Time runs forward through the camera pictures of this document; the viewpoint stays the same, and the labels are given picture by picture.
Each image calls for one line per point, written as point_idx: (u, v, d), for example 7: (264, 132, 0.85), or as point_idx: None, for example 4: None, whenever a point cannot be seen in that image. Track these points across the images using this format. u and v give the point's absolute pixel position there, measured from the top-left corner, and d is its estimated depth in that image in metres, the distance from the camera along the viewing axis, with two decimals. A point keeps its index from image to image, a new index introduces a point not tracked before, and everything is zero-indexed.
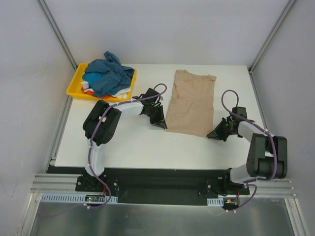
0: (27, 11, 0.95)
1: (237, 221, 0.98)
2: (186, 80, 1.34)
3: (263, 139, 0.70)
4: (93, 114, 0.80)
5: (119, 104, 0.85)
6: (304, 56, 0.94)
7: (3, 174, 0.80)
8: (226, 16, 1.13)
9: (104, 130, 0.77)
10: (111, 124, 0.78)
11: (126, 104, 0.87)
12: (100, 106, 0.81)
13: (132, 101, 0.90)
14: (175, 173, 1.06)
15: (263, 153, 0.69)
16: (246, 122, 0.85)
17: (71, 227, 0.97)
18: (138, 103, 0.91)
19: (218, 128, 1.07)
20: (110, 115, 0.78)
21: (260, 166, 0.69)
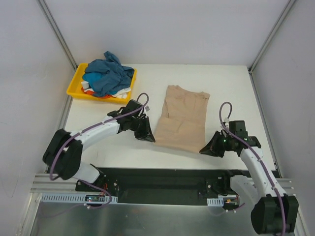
0: (27, 11, 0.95)
1: (236, 221, 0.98)
2: (177, 97, 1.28)
3: (273, 205, 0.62)
4: (50, 148, 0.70)
5: (83, 131, 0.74)
6: (304, 56, 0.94)
7: (3, 174, 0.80)
8: (226, 16, 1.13)
9: (64, 165, 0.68)
10: (72, 158, 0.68)
11: (92, 131, 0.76)
12: (58, 139, 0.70)
13: (102, 122, 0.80)
14: (175, 173, 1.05)
15: (271, 218, 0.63)
16: (253, 157, 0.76)
17: (71, 227, 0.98)
18: (111, 122, 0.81)
19: (215, 144, 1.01)
20: (69, 149, 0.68)
21: (267, 228, 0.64)
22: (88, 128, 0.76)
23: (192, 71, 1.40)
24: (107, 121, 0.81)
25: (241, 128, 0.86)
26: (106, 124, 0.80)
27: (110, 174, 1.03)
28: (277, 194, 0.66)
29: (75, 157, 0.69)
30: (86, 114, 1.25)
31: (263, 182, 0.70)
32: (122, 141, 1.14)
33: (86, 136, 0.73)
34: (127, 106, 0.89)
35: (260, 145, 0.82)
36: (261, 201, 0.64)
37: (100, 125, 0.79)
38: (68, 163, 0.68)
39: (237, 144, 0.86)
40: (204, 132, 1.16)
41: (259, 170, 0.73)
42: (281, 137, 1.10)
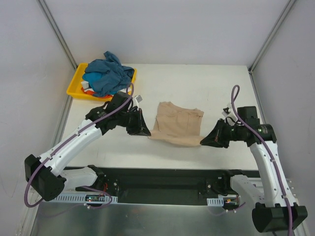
0: (27, 11, 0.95)
1: (236, 221, 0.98)
2: (169, 115, 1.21)
3: (280, 216, 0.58)
4: (28, 174, 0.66)
5: (54, 153, 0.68)
6: (304, 56, 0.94)
7: (3, 173, 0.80)
8: (226, 16, 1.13)
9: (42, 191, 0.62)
10: (46, 185, 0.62)
11: (63, 149, 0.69)
12: (30, 166, 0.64)
13: (77, 133, 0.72)
14: (175, 173, 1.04)
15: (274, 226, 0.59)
16: (265, 155, 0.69)
17: (71, 227, 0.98)
18: (88, 130, 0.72)
19: (220, 133, 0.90)
20: (39, 179, 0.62)
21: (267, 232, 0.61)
22: (60, 147, 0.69)
23: (192, 71, 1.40)
24: (81, 130, 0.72)
25: (251, 114, 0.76)
26: (81, 134, 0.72)
27: (110, 174, 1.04)
28: (287, 204, 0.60)
29: (49, 183, 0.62)
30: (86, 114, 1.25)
31: (274, 188, 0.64)
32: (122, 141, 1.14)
33: (56, 160, 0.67)
34: (111, 103, 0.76)
35: (274, 140, 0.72)
36: (267, 210, 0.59)
37: (74, 138, 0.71)
38: (45, 190, 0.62)
39: (249, 134, 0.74)
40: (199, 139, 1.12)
41: (270, 173, 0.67)
42: (281, 137, 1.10)
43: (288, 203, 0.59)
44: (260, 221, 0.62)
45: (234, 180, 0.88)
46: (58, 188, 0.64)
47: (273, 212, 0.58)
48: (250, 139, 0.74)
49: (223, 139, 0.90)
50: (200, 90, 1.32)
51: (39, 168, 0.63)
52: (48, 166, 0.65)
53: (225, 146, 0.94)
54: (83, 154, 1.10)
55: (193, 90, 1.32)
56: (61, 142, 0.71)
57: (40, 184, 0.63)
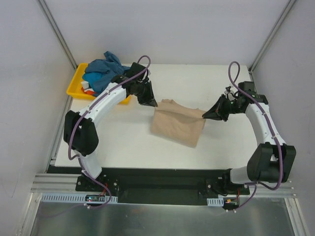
0: (27, 11, 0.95)
1: (237, 221, 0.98)
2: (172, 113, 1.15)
3: (270, 151, 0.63)
4: (67, 130, 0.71)
5: (91, 107, 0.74)
6: (304, 56, 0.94)
7: (3, 173, 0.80)
8: (226, 16, 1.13)
9: (82, 142, 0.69)
10: (89, 135, 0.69)
11: (99, 104, 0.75)
12: (71, 119, 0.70)
13: (107, 92, 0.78)
14: (176, 173, 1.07)
15: (267, 165, 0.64)
16: (258, 110, 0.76)
17: (71, 228, 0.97)
18: (116, 90, 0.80)
19: (221, 106, 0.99)
20: (82, 130, 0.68)
21: (261, 176, 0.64)
22: (96, 102, 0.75)
23: (192, 71, 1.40)
24: (111, 89, 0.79)
25: (248, 88, 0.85)
26: (112, 93, 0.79)
27: (110, 175, 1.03)
28: (276, 142, 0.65)
29: (91, 134, 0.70)
30: None
31: (265, 132, 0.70)
32: (121, 142, 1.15)
33: (95, 113, 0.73)
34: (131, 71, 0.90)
35: (266, 103, 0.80)
36: (258, 148, 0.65)
37: (106, 96, 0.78)
38: (86, 140, 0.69)
39: (243, 101, 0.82)
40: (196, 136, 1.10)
41: (262, 122, 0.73)
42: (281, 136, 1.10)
43: (278, 141, 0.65)
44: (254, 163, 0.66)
45: (234, 174, 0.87)
46: (95, 141, 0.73)
47: (264, 146, 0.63)
48: (246, 105, 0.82)
49: (223, 112, 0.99)
50: (200, 90, 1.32)
51: (80, 120, 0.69)
52: (89, 118, 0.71)
53: (225, 120, 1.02)
54: None
55: (193, 90, 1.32)
56: (96, 99, 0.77)
57: (81, 134, 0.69)
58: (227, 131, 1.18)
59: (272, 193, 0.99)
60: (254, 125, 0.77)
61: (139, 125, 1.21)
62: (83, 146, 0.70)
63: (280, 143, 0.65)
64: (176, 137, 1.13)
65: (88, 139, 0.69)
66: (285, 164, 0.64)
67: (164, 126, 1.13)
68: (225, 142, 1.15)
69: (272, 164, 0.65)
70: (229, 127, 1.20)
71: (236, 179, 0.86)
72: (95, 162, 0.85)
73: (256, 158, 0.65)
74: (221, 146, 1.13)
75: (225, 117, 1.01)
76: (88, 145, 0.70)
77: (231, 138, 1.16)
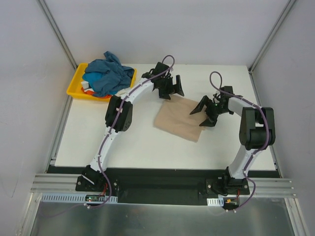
0: (27, 11, 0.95)
1: (237, 221, 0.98)
2: (175, 109, 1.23)
3: (253, 112, 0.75)
4: (110, 110, 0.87)
5: (130, 93, 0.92)
6: (304, 56, 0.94)
7: (3, 174, 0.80)
8: (226, 17, 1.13)
9: (124, 120, 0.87)
10: (128, 115, 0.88)
11: (136, 92, 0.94)
12: (115, 101, 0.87)
13: (141, 84, 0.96)
14: (175, 173, 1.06)
15: (254, 125, 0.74)
16: (236, 98, 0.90)
17: (71, 228, 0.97)
18: (147, 83, 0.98)
19: (208, 109, 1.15)
20: (124, 109, 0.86)
21: (252, 137, 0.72)
22: (133, 90, 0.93)
23: (193, 71, 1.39)
24: (143, 82, 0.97)
25: (229, 90, 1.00)
26: (144, 85, 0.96)
27: (110, 175, 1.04)
28: (257, 107, 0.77)
29: (129, 115, 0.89)
30: (86, 114, 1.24)
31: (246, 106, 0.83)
32: (121, 141, 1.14)
33: (132, 99, 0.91)
34: (155, 69, 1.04)
35: (241, 97, 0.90)
36: (242, 113, 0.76)
37: (140, 86, 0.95)
38: (126, 118, 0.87)
39: (225, 101, 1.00)
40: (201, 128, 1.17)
41: (241, 103, 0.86)
42: (282, 137, 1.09)
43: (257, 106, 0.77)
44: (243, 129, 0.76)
45: (232, 166, 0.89)
46: (129, 121, 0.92)
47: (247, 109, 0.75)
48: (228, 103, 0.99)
49: (210, 114, 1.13)
50: (200, 90, 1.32)
51: (123, 103, 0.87)
52: (129, 101, 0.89)
53: (214, 122, 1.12)
54: (84, 154, 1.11)
55: (194, 90, 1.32)
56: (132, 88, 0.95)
57: (123, 113, 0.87)
58: (228, 131, 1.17)
59: (272, 193, 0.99)
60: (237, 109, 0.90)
61: (139, 125, 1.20)
62: (124, 123, 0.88)
63: (259, 106, 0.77)
64: (181, 133, 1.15)
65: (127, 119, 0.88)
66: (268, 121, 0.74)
67: (171, 116, 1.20)
68: (225, 142, 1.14)
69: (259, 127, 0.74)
70: (230, 126, 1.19)
71: (234, 170, 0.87)
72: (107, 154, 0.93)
73: (243, 123, 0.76)
74: (222, 145, 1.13)
75: (214, 121, 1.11)
76: (125, 123, 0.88)
77: (231, 138, 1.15)
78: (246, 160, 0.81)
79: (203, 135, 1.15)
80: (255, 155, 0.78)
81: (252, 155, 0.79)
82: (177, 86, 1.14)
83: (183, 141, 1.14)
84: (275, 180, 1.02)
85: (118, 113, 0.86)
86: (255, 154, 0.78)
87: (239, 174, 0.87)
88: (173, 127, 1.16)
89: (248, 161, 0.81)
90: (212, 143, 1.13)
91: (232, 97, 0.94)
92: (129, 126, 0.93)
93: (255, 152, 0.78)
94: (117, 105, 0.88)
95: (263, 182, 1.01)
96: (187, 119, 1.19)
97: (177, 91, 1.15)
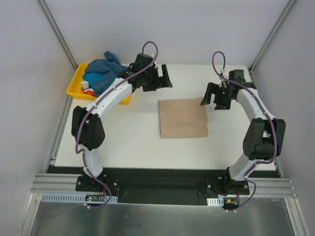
0: (27, 12, 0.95)
1: (237, 221, 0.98)
2: (175, 109, 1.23)
3: (263, 126, 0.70)
4: (74, 126, 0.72)
5: (98, 103, 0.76)
6: (304, 56, 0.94)
7: (3, 173, 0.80)
8: (226, 16, 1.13)
9: (90, 137, 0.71)
10: (96, 130, 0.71)
11: (106, 100, 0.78)
12: (78, 114, 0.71)
13: (113, 88, 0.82)
14: (175, 173, 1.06)
15: (261, 139, 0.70)
16: (247, 94, 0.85)
17: (71, 228, 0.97)
18: (122, 86, 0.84)
19: (216, 97, 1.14)
20: (89, 125, 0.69)
21: (256, 150, 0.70)
22: (102, 99, 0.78)
23: (192, 71, 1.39)
24: (117, 85, 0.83)
25: (239, 75, 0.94)
26: (118, 89, 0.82)
27: (110, 174, 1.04)
28: (267, 117, 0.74)
29: (98, 130, 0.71)
30: None
31: (256, 109, 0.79)
32: (121, 142, 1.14)
33: (101, 108, 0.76)
34: (136, 63, 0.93)
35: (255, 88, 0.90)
36: (251, 124, 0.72)
37: (112, 92, 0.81)
38: (93, 135, 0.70)
39: (234, 89, 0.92)
40: (206, 123, 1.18)
41: (253, 103, 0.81)
42: None
43: (268, 116, 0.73)
44: (249, 140, 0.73)
45: (233, 169, 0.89)
46: (101, 136, 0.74)
47: (256, 123, 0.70)
48: (236, 93, 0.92)
49: (220, 102, 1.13)
50: (200, 90, 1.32)
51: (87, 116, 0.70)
52: (95, 113, 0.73)
53: (228, 107, 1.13)
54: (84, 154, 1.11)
55: (194, 90, 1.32)
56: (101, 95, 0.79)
57: (88, 130, 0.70)
58: (228, 131, 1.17)
59: (272, 193, 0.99)
60: (246, 107, 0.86)
61: (138, 125, 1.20)
62: (91, 140, 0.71)
63: (270, 118, 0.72)
64: (187, 134, 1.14)
65: (95, 135, 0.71)
66: (277, 135, 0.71)
67: (174, 118, 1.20)
68: (225, 142, 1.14)
69: (266, 139, 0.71)
70: (230, 126, 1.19)
71: (235, 173, 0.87)
72: (96, 161, 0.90)
73: (250, 135, 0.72)
74: (221, 145, 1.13)
75: (228, 106, 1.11)
76: (94, 140, 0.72)
77: (231, 138, 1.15)
78: (248, 167, 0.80)
79: (208, 133, 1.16)
80: (258, 165, 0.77)
81: (254, 164, 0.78)
82: (165, 77, 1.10)
83: (183, 141, 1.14)
84: (274, 180, 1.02)
85: (80, 127, 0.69)
86: (258, 164, 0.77)
87: (239, 178, 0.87)
88: (180, 130, 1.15)
89: (250, 168, 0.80)
90: (212, 143, 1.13)
91: (241, 88, 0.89)
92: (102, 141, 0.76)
93: (257, 162, 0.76)
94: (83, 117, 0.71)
95: (263, 182, 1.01)
96: (188, 120, 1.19)
97: (165, 83, 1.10)
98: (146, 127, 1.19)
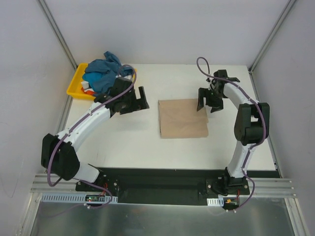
0: (27, 12, 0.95)
1: (237, 221, 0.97)
2: (174, 109, 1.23)
3: (249, 109, 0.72)
4: (44, 155, 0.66)
5: (71, 130, 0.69)
6: (304, 56, 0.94)
7: (4, 173, 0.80)
8: (226, 16, 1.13)
9: (62, 169, 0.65)
10: (69, 161, 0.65)
11: (80, 126, 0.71)
12: (49, 143, 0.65)
13: (89, 113, 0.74)
14: (175, 173, 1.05)
15: (249, 122, 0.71)
16: (232, 86, 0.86)
17: (71, 228, 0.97)
18: (99, 109, 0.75)
19: (207, 100, 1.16)
20: (60, 155, 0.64)
21: (247, 133, 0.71)
22: (76, 125, 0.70)
23: (192, 71, 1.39)
24: (94, 110, 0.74)
25: (223, 74, 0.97)
26: (94, 114, 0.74)
27: (110, 174, 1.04)
28: (253, 102, 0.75)
29: (71, 159, 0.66)
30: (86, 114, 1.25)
31: (242, 98, 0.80)
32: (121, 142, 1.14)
33: (75, 135, 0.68)
34: (114, 87, 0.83)
35: (238, 81, 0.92)
36: (238, 110, 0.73)
37: (87, 117, 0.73)
38: (65, 166, 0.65)
39: (220, 84, 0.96)
40: (206, 123, 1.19)
41: (238, 93, 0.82)
42: (282, 137, 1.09)
43: (254, 100, 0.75)
44: (239, 126, 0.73)
45: (230, 165, 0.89)
46: (75, 166, 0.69)
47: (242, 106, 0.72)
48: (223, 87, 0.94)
49: (212, 103, 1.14)
50: None
51: (58, 146, 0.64)
52: (68, 141, 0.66)
53: (220, 106, 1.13)
54: (84, 154, 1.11)
55: (193, 90, 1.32)
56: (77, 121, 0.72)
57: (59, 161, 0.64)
58: (227, 131, 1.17)
59: (272, 193, 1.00)
60: (233, 99, 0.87)
61: (138, 125, 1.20)
62: (63, 171, 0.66)
63: (256, 103, 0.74)
64: (187, 134, 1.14)
65: (67, 164, 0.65)
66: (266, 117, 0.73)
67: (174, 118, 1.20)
68: (225, 142, 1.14)
69: (254, 123, 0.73)
70: (230, 126, 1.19)
71: (233, 168, 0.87)
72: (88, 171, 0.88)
73: (239, 120, 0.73)
74: (221, 145, 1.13)
75: (220, 105, 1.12)
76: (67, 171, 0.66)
77: (230, 138, 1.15)
78: (244, 156, 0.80)
79: (208, 133, 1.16)
80: (252, 149, 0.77)
81: (249, 150, 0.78)
82: (143, 100, 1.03)
83: (182, 141, 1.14)
84: (274, 180, 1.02)
85: (51, 158, 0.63)
86: (252, 149, 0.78)
87: (237, 171, 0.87)
88: (179, 131, 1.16)
89: (246, 157, 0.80)
90: (212, 143, 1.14)
91: (227, 82, 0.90)
92: (76, 172, 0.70)
93: (251, 147, 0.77)
94: (53, 146, 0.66)
95: (263, 182, 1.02)
96: (187, 120, 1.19)
97: (144, 105, 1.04)
98: (146, 127, 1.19)
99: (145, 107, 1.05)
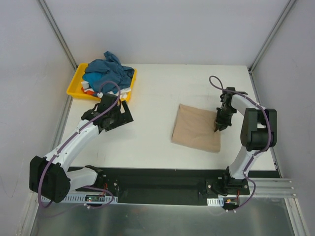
0: (28, 12, 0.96)
1: (237, 221, 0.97)
2: (191, 116, 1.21)
3: (256, 113, 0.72)
4: (33, 178, 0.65)
5: (59, 150, 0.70)
6: (303, 56, 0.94)
7: (4, 173, 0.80)
8: (226, 17, 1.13)
9: (52, 189, 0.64)
10: (59, 182, 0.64)
11: (68, 146, 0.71)
12: (37, 164, 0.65)
13: (78, 131, 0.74)
14: (175, 173, 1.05)
15: (256, 127, 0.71)
16: (240, 96, 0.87)
17: (71, 228, 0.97)
18: (88, 126, 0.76)
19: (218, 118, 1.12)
20: (50, 175, 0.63)
21: (253, 138, 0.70)
22: (64, 144, 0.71)
23: (192, 71, 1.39)
24: (81, 128, 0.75)
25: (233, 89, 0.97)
26: (82, 132, 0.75)
27: (110, 174, 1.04)
28: (260, 108, 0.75)
29: (61, 182, 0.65)
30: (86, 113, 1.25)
31: (249, 105, 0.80)
32: (121, 142, 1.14)
33: (63, 156, 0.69)
34: (102, 103, 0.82)
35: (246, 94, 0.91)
36: (245, 115, 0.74)
37: (76, 136, 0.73)
38: (55, 187, 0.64)
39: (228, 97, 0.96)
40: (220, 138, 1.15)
41: (245, 102, 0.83)
42: (282, 137, 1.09)
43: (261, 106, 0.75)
44: (245, 131, 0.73)
45: (232, 167, 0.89)
46: (65, 187, 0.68)
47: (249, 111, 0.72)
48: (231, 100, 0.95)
49: (222, 120, 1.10)
50: (200, 90, 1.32)
51: (48, 167, 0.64)
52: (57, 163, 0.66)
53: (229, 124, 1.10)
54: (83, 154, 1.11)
55: (193, 90, 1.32)
56: (65, 140, 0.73)
57: (49, 181, 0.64)
58: (227, 132, 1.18)
59: (272, 193, 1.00)
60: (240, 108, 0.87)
61: (138, 125, 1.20)
62: (54, 192, 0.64)
63: (263, 108, 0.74)
64: (198, 145, 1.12)
65: (57, 187, 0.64)
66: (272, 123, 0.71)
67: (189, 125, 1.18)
68: (225, 142, 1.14)
69: (261, 128, 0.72)
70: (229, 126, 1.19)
71: (234, 170, 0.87)
72: (84, 177, 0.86)
73: (245, 124, 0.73)
74: (221, 145, 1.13)
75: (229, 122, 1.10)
76: (57, 192, 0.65)
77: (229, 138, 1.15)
78: (247, 161, 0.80)
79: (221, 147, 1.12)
80: (256, 156, 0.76)
81: (252, 156, 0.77)
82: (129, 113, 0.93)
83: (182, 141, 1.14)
84: (274, 180, 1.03)
85: (41, 180, 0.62)
86: (256, 155, 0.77)
87: (238, 174, 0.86)
88: (191, 140, 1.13)
89: (249, 162, 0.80)
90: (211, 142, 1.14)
91: (235, 94, 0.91)
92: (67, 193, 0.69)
93: (256, 153, 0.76)
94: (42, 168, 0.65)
95: (262, 182, 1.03)
96: (200, 131, 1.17)
97: (130, 119, 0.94)
98: (146, 127, 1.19)
99: (132, 120, 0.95)
